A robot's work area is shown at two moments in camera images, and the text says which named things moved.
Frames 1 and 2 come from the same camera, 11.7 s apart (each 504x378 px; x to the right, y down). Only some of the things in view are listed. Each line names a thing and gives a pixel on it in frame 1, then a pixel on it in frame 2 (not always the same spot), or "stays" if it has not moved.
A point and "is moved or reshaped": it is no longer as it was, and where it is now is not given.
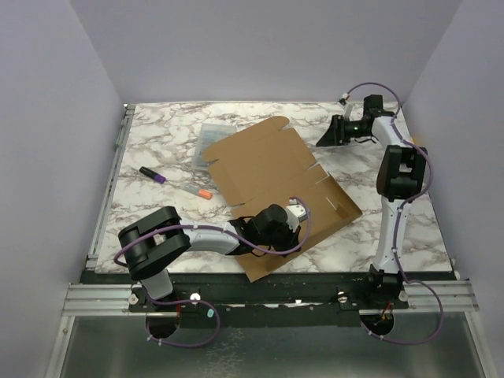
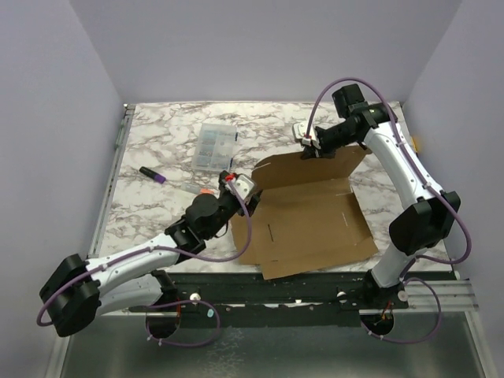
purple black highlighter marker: x=152 y=175 stays
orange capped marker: x=194 y=189 stays
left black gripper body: x=282 y=239 → x=227 y=206
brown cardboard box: x=265 y=163 is moved or reshaped
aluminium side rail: x=92 y=255 stays
